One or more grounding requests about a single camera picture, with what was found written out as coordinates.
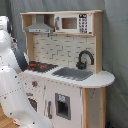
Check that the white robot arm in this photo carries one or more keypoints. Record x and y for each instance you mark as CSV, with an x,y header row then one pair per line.
x,y
13,98

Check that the wooden toy kitchen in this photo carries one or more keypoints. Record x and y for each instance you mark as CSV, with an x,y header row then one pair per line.
x,y
62,49

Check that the grey toy sink basin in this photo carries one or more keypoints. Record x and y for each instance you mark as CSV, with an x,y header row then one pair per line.
x,y
73,74

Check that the black toy faucet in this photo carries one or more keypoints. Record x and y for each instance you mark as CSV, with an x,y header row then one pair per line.
x,y
82,63

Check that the black toy stovetop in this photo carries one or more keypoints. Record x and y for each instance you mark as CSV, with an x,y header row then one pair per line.
x,y
40,67

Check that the left red stove knob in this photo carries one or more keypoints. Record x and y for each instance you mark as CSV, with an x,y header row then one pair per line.
x,y
34,83

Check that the white toy fridge door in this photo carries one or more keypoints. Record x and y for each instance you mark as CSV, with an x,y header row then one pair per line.
x,y
63,105

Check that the white toy microwave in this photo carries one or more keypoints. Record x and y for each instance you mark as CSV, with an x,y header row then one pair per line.
x,y
73,23

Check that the toy oven door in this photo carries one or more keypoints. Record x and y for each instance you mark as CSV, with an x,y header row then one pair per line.
x,y
36,101

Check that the grey toy range hood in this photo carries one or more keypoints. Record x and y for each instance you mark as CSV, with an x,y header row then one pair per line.
x,y
39,26

